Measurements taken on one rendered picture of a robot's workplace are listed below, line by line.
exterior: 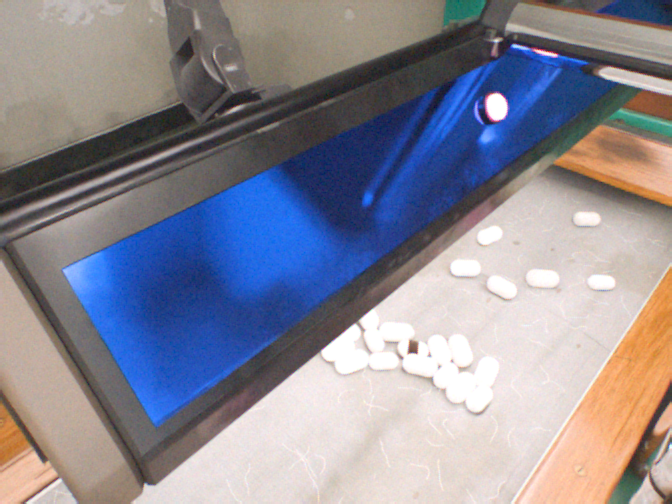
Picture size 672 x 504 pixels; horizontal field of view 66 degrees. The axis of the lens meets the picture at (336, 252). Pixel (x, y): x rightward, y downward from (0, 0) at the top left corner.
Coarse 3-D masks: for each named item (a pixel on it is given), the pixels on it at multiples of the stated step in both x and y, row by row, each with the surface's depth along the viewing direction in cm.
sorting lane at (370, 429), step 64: (576, 192) 81; (448, 256) 69; (512, 256) 69; (576, 256) 69; (640, 256) 69; (384, 320) 60; (448, 320) 60; (512, 320) 60; (576, 320) 60; (320, 384) 53; (384, 384) 53; (512, 384) 53; (576, 384) 53; (256, 448) 47; (320, 448) 47; (384, 448) 47; (448, 448) 47; (512, 448) 47
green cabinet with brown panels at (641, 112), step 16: (448, 0) 83; (464, 0) 81; (480, 0) 79; (448, 16) 84; (464, 16) 82; (640, 96) 72; (656, 96) 70; (624, 112) 73; (640, 112) 72; (656, 112) 71; (640, 128) 72; (656, 128) 71
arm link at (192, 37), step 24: (168, 0) 59; (192, 0) 57; (216, 0) 60; (168, 24) 60; (192, 24) 56; (216, 24) 58; (192, 48) 59; (240, 48) 59; (192, 72) 57; (216, 72) 56; (192, 96) 59; (216, 96) 58
